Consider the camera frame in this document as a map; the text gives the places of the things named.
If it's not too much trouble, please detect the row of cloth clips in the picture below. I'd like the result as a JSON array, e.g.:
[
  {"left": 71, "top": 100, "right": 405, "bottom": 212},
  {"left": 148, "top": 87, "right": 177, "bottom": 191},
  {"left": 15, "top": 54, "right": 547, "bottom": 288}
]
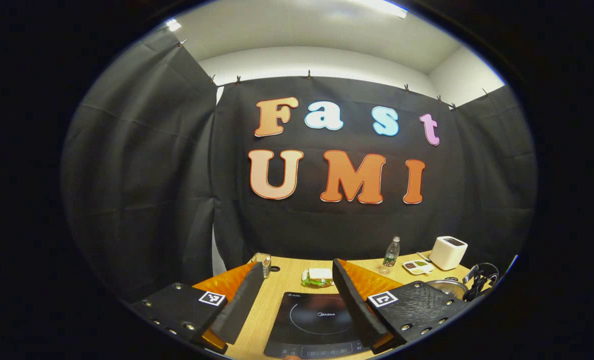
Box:
[{"left": 178, "top": 39, "right": 490, "bottom": 111}]

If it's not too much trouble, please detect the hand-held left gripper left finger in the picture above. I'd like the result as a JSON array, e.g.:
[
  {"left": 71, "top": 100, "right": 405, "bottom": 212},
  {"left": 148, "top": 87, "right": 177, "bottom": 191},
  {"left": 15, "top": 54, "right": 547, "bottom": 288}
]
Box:
[{"left": 127, "top": 261, "right": 265, "bottom": 356}]

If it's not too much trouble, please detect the long ceiling light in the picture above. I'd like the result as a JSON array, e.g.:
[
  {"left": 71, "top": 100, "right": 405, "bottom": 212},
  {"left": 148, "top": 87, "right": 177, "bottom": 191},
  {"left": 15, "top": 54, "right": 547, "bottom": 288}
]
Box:
[{"left": 349, "top": 0, "right": 409, "bottom": 20}]

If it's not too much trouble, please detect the clear plastic water bottle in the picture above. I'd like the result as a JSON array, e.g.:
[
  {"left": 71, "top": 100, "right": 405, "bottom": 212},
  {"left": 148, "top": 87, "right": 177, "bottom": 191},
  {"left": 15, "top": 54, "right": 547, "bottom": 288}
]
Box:
[{"left": 380, "top": 236, "right": 401, "bottom": 275}]

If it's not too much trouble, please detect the white divided tray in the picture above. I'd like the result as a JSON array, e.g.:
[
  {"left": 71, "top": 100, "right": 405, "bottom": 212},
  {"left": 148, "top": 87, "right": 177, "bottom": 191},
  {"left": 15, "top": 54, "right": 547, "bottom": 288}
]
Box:
[{"left": 402, "top": 259, "right": 435, "bottom": 276}]

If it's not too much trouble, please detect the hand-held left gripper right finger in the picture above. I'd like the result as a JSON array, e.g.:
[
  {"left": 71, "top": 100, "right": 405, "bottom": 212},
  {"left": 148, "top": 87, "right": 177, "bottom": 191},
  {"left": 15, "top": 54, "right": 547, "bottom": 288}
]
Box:
[{"left": 332, "top": 258, "right": 470, "bottom": 353}]

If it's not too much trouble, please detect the steel pot with black handle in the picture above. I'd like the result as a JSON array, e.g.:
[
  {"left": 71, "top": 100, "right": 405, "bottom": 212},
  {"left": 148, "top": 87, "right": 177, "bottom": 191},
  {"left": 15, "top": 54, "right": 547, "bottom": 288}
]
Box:
[{"left": 425, "top": 262, "right": 501, "bottom": 302}]

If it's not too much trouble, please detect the white boxy appliance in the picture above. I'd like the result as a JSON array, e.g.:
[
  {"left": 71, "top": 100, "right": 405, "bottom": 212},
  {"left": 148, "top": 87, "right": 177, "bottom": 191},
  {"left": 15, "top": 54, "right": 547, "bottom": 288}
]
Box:
[{"left": 429, "top": 236, "right": 469, "bottom": 271}]

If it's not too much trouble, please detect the toy sandwich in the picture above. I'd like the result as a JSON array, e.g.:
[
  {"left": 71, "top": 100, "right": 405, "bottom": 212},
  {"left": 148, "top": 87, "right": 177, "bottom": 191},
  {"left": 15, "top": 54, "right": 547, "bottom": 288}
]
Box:
[{"left": 301, "top": 268, "right": 335, "bottom": 288}]

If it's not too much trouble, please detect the black backdrop cloth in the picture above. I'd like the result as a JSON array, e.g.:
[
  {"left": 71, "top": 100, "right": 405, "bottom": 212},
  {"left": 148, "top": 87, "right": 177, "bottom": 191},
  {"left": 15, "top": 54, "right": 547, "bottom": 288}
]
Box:
[{"left": 61, "top": 30, "right": 538, "bottom": 303}]

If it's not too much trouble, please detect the black induction cooktop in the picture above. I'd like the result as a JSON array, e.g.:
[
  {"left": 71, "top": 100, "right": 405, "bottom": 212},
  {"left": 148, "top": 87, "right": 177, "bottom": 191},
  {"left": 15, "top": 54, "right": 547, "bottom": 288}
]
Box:
[{"left": 263, "top": 291, "right": 373, "bottom": 360}]

